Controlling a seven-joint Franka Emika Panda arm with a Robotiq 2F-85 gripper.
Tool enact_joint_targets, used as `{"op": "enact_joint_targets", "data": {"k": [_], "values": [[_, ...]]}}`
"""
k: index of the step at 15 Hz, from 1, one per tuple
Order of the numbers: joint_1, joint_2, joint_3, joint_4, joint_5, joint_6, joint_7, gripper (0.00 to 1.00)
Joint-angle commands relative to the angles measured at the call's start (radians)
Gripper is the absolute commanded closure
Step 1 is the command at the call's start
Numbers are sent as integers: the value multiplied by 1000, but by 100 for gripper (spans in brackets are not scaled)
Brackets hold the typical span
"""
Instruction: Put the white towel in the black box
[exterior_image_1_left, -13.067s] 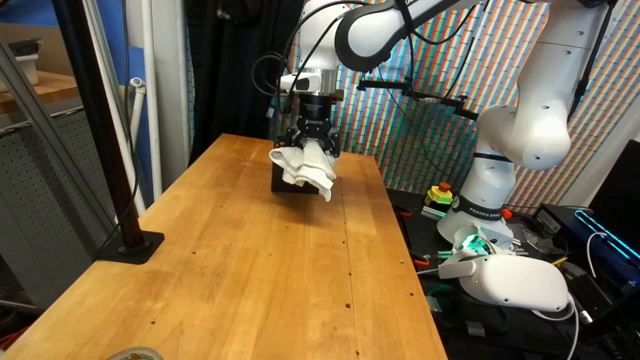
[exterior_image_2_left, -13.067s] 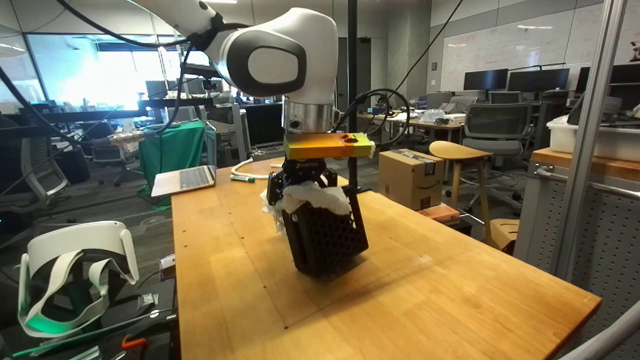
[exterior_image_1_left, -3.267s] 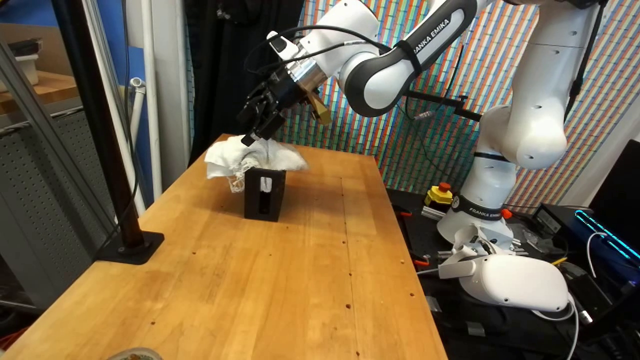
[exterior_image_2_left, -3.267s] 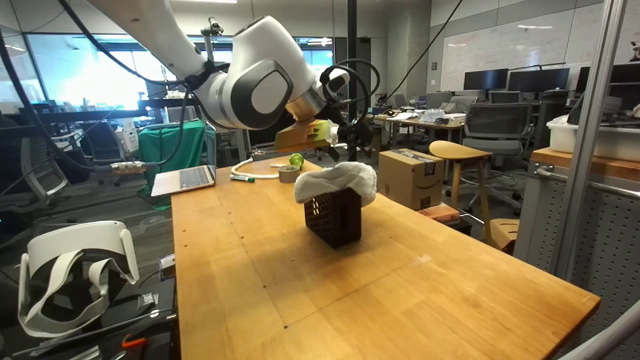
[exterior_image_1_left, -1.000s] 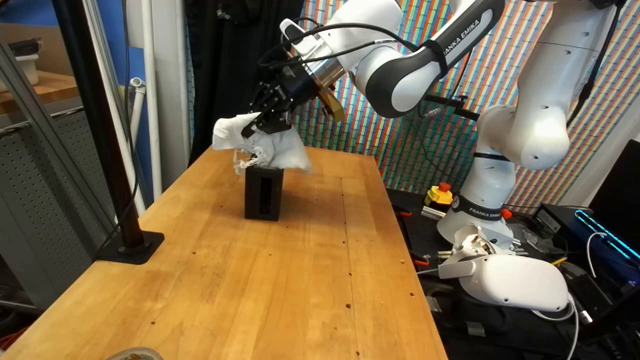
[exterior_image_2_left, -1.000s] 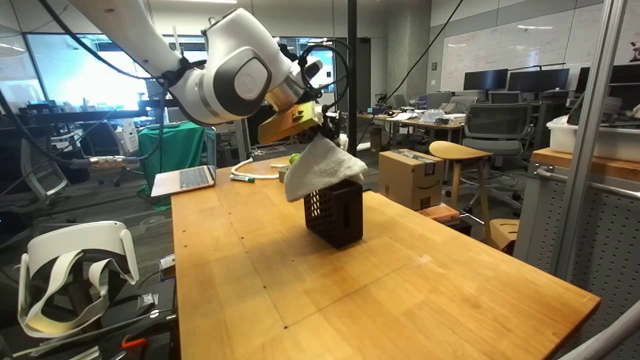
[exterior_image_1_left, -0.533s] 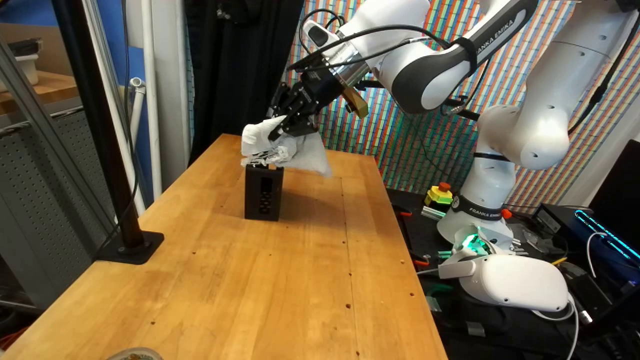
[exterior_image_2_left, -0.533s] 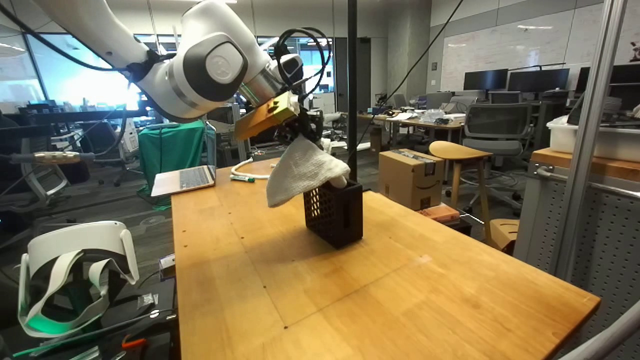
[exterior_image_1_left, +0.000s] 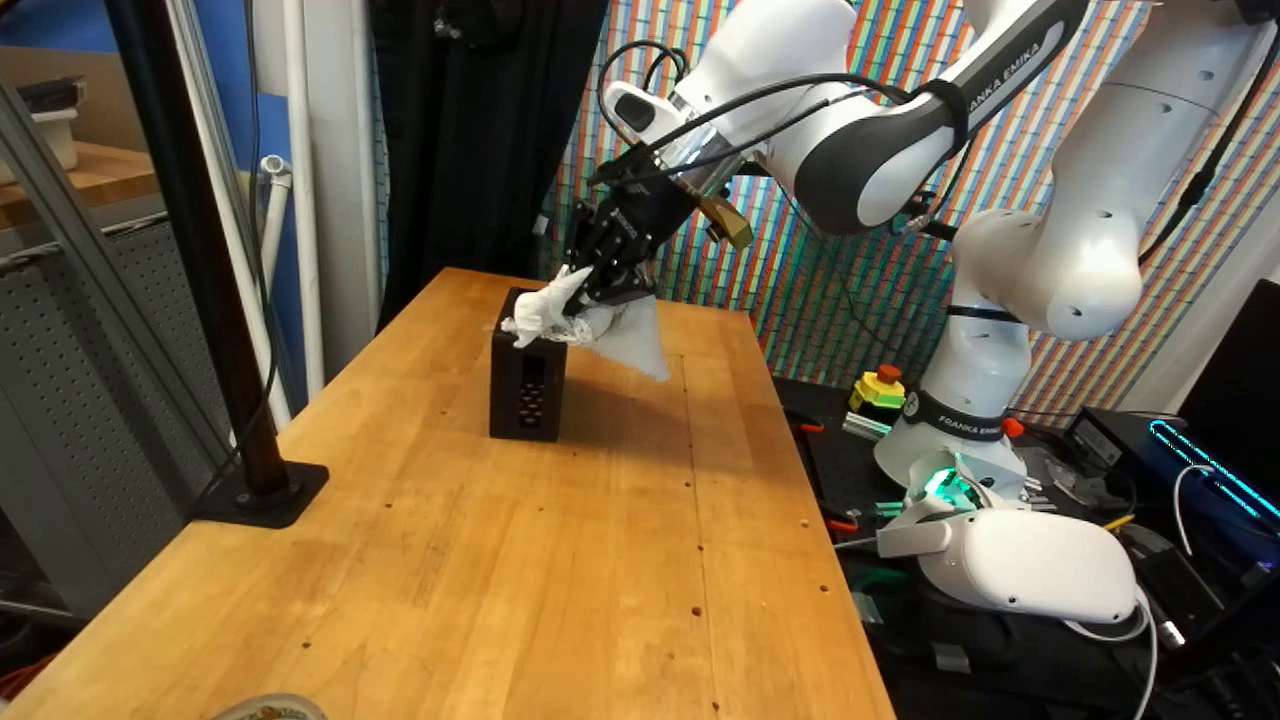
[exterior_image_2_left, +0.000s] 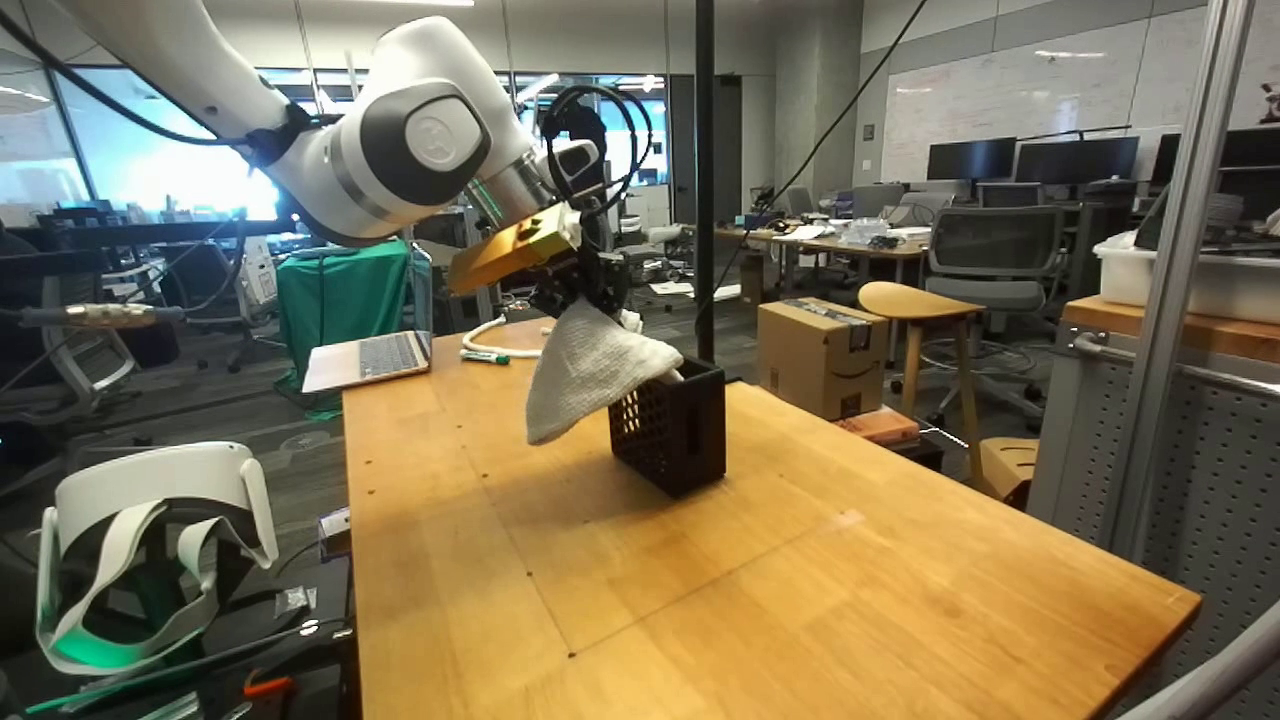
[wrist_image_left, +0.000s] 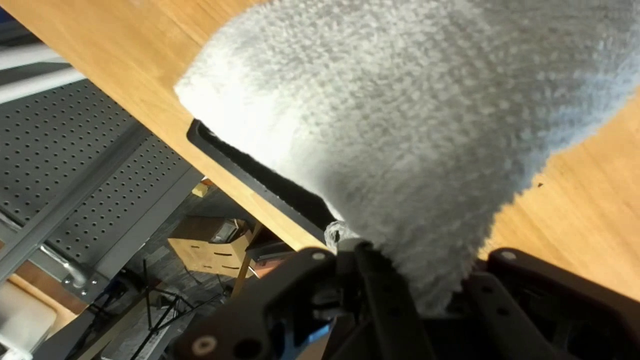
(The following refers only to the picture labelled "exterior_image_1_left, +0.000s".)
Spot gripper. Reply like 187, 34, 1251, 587
564, 166, 703, 307

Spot black box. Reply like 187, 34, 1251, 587
488, 287, 569, 444

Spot black curtain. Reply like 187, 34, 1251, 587
368, 0, 613, 333

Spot multicoloured patterned backdrop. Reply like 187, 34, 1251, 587
536, 0, 1280, 425

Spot yellow emergency stop button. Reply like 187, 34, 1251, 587
848, 365, 909, 414

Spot white pipes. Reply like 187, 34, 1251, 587
164, 0, 327, 433

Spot grey aluminium beam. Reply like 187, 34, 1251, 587
0, 80, 233, 473

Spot wooden table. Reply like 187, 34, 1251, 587
0, 140, 163, 233

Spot white headset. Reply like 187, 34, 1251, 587
875, 490, 1151, 642

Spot grey perforated cabinet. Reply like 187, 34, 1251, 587
0, 208, 233, 623

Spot round patterned rim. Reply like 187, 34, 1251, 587
208, 692, 331, 720

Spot black computer with blue light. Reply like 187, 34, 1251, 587
1060, 404, 1280, 563

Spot black monitor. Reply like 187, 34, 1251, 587
1178, 278, 1280, 476

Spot white cable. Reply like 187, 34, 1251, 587
1062, 588, 1161, 720

